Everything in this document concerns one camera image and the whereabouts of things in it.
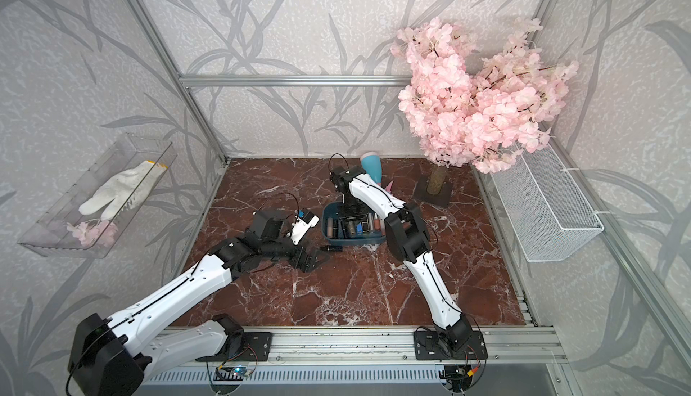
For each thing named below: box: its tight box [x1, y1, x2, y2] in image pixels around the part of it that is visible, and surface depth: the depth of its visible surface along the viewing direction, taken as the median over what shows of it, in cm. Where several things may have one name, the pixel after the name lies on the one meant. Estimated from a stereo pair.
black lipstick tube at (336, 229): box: [332, 218, 340, 240], surface depth 98 cm
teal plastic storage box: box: [321, 200, 386, 245], surface depth 98 cm
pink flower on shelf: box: [66, 219, 119, 247], surface depth 60 cm
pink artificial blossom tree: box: [390, 17, 580, 208], surface depth 66 cm
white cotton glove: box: [79, 160, 169, 221], surface depth 69 cm
